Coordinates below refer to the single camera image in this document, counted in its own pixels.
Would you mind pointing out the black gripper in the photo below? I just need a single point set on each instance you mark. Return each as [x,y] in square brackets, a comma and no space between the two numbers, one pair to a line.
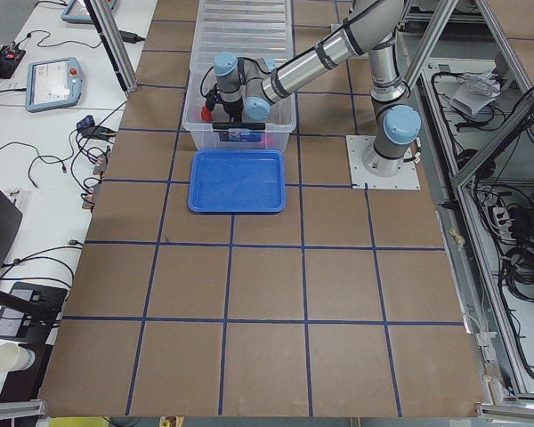
[230,108]

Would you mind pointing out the clear plastic box lid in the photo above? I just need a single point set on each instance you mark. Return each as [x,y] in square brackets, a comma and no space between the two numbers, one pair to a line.
[246,28]

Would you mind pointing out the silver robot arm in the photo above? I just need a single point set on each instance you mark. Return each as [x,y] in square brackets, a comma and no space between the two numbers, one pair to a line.
[246,87]

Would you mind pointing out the red block pile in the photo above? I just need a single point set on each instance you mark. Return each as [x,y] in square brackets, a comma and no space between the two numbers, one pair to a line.
[230,132]

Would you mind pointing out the blue plastic tray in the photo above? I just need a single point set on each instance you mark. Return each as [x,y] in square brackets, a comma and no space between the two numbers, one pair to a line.
[236,181]

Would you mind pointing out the black power adapter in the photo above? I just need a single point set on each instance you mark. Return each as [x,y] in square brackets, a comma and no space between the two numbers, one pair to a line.
[130,37]

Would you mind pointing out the blue teach pendant far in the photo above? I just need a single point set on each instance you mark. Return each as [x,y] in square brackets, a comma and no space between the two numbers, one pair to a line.
[75,12]

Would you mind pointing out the blue teach pendant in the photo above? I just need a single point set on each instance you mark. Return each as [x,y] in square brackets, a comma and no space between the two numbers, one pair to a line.
[53,84]
[75,12]

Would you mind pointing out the blue teach pendant near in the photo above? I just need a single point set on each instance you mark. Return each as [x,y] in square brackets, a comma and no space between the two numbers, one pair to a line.
[53,84]

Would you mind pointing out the white paper cup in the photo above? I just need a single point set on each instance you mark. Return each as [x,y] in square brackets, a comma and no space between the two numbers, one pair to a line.
[15,358]

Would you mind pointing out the black box latch handle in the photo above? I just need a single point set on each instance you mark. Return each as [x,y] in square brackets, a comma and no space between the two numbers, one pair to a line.
[253,127]

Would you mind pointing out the aluminium frame post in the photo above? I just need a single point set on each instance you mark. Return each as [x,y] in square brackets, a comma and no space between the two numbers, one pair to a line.
[108,32]

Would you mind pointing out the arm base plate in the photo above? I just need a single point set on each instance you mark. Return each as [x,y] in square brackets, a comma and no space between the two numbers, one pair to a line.
[370,171]

